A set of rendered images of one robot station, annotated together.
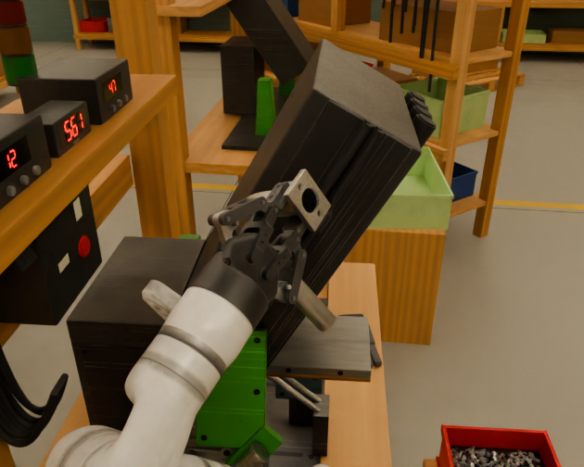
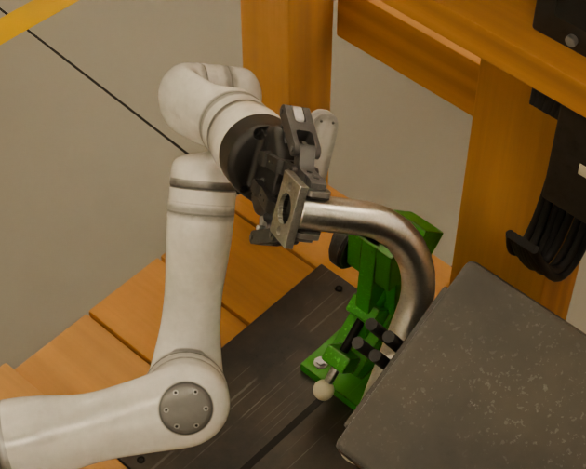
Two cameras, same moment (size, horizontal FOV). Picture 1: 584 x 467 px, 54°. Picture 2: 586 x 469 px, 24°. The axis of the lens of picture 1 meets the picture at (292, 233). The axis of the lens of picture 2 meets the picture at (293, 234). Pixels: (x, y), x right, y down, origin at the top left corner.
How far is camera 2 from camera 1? 1.31 m
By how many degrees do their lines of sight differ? 90
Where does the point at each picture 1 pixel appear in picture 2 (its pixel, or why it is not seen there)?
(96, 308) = not seen: outside the picture
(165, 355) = (228, 96)
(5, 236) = (489, 35)
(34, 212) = (544, 70)
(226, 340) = (212, 136)
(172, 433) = (186, 112)
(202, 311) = (235, 112)
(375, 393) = not seen: outside the picture
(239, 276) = (241, 133)
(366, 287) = not seen: outside the picture
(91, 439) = (222, 74)
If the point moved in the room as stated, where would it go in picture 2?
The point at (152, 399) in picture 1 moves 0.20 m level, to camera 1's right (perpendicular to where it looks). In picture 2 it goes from (204, 88) to (59, 207)
